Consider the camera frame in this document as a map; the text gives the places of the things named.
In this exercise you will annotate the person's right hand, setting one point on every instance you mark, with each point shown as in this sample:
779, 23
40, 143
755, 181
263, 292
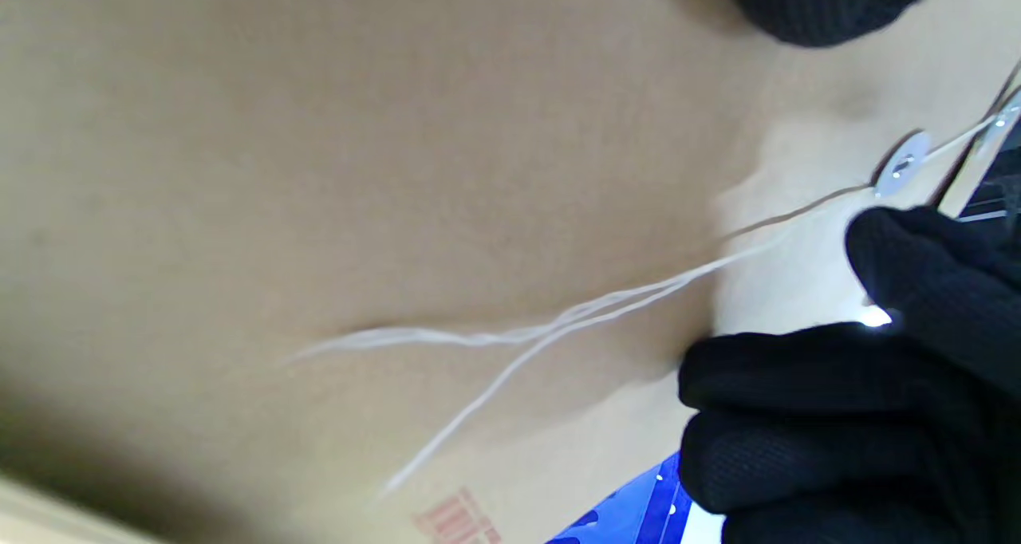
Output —
877, 448

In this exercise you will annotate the person's left hand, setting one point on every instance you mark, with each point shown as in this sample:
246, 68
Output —
821, 5

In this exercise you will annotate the brown document pouch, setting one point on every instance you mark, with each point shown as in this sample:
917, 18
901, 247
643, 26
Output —
319, 169

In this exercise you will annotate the blue perforated file holder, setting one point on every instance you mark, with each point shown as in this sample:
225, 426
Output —
630, 504

